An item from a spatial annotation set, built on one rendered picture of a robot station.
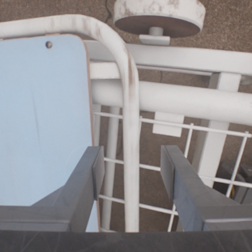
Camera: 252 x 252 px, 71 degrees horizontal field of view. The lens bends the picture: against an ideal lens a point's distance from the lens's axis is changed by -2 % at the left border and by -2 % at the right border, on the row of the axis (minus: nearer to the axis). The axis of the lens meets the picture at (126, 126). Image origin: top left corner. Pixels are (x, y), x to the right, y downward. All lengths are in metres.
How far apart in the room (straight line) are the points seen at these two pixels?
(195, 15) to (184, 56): 0.07
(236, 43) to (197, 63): 0.50
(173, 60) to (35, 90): 0.20
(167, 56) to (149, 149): 0.57
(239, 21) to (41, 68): 0.69
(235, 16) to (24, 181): 0.79
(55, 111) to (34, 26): 0.11
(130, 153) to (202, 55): 0.18
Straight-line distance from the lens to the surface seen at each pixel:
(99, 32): 0.24
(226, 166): 0.78
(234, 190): 0.55
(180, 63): 0.30
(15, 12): 1.04
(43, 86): 0.27
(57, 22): 0.27
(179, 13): 0.23
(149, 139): 0.79
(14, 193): 0.38
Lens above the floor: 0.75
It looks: 71 degrees down
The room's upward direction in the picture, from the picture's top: 140 degrees counter-clockwise
